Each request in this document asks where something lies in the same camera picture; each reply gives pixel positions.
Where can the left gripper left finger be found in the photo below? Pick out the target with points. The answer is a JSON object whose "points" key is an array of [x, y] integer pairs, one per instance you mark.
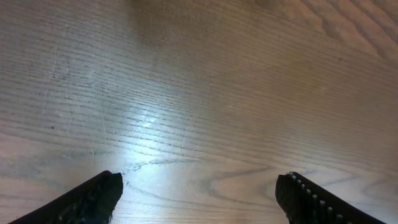
{"points": [[92, 202]]}

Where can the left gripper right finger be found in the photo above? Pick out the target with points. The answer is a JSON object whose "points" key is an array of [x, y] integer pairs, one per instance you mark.
{"points": [[305, 202]]}

